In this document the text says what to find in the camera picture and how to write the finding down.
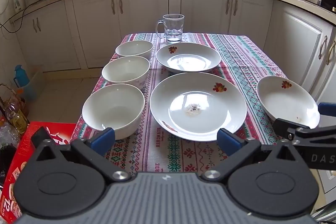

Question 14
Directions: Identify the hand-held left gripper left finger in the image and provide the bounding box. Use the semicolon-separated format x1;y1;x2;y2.
31;126;132;184

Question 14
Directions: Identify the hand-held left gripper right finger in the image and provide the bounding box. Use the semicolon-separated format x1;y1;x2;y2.
201;128;302;184

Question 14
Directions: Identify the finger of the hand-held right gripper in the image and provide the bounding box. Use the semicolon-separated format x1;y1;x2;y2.
318;102;336;117
273;118;336;146

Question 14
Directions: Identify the white plate with fruit print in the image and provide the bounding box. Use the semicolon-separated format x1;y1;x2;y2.
257;76;321;128
156;42;222;73
150;72;247;142

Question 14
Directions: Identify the white ceramic bowl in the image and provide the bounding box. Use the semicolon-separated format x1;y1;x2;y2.
82;84;146;140
115;40;154;60

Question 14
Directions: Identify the white bowl with floral print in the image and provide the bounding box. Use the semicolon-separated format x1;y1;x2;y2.
101;55;151;90

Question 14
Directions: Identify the striped patterned tablecloth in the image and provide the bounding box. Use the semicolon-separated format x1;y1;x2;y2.
70;33;297;173

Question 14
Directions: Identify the red carton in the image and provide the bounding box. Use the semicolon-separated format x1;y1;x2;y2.
0;121;77;223

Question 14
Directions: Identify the large cooking oil bottle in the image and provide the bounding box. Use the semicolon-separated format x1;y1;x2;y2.
5;105;29;135

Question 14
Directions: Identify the blue thermos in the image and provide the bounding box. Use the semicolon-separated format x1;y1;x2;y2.
14;65;37;101

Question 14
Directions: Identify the clear glass mug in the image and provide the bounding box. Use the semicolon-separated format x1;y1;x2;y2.
155;13;185;42

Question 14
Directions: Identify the row of white cabinet doors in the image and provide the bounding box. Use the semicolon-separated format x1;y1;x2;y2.
13;0;336;109

